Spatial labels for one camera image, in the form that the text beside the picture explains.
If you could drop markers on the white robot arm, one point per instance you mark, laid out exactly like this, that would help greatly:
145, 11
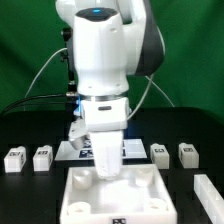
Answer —
110, 40

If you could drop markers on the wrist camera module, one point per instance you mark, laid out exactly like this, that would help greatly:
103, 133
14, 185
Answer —
77, 134

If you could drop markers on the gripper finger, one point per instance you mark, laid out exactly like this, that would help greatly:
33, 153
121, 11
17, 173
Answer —
107, 152

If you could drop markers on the white obstacle fence bar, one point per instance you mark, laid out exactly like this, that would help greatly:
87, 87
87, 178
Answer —
210, 198

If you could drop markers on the white sheet with tags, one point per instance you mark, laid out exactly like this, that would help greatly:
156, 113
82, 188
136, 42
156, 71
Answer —
132, 149

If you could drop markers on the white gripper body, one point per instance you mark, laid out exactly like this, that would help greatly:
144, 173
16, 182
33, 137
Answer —
102, 116

